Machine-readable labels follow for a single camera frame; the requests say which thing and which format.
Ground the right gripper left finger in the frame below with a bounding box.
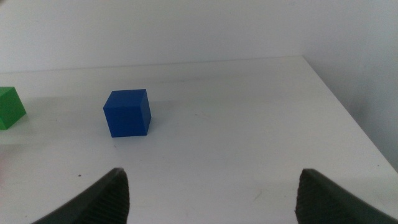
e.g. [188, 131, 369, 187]
[30, 167, 131, 224]

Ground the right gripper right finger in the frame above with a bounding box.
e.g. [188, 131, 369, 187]
[294, 168, 398, 224]

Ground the green cube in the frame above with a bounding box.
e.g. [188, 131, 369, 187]
[0, 86, 27, 131]

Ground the blue cube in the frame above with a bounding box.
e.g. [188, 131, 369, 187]
[103, 88, 152, 138]

